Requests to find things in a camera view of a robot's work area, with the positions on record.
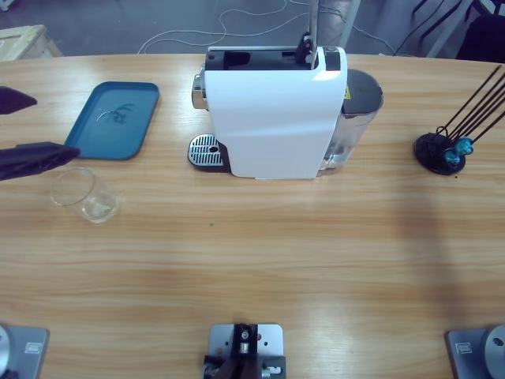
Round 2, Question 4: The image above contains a blue plastic tray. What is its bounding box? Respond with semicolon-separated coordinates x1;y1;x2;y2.
64;81;162;162

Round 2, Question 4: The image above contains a wooden crate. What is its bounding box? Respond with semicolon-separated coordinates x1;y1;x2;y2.
0;24;64;63

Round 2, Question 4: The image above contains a silver coffee machine lever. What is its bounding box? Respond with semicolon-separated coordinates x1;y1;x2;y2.
294;0;320;67

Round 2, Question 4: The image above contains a metal drip tray grille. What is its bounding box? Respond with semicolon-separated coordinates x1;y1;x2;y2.
188;133;224;167

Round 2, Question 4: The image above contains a clear drinking glass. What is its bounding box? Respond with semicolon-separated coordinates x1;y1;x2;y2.
50;167;120;224

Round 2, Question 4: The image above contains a white metal frame bar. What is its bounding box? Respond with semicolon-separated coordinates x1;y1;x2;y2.
427;0;473;59

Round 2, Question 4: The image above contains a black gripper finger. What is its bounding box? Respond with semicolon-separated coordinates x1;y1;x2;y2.
0;141;81;182
0;86;39;116

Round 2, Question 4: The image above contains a centre grey mount bracket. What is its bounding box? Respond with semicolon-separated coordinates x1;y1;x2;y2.
203;322;287;379

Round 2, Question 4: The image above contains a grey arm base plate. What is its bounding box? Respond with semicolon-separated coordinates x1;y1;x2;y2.
445;322;505;379
0;322;51;379

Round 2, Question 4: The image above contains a black power cable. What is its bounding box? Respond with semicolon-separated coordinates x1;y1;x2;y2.
393;19;435;55

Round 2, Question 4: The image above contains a white capsule coffee machine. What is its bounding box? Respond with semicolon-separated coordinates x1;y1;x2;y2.
187;45;349;181

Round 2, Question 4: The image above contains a clear water tank black lid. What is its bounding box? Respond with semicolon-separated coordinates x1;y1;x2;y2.
319;68;384;171

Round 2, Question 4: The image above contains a white metal table leg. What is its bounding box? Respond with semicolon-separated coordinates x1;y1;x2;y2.
338;0;361;51

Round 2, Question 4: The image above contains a black capsule holder with rods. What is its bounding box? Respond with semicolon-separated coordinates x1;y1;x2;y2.
413;65;505;176

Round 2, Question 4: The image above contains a white floor cable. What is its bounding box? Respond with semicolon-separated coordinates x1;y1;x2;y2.
137;0;395;55

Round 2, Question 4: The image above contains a black office chair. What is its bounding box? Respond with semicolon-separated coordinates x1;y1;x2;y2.
457;0;505;65

